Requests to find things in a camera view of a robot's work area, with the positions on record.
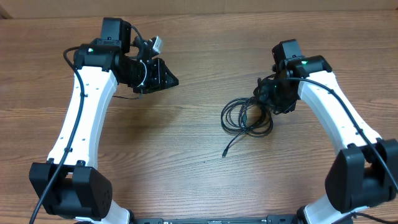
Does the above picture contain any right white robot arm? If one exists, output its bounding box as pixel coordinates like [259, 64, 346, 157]
[254, 39, 397, 223]

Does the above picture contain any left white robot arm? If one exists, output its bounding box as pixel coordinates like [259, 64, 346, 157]
[29, 17, 179, 223]

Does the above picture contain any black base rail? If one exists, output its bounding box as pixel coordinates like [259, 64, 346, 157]
[131, 215, 303, 224]

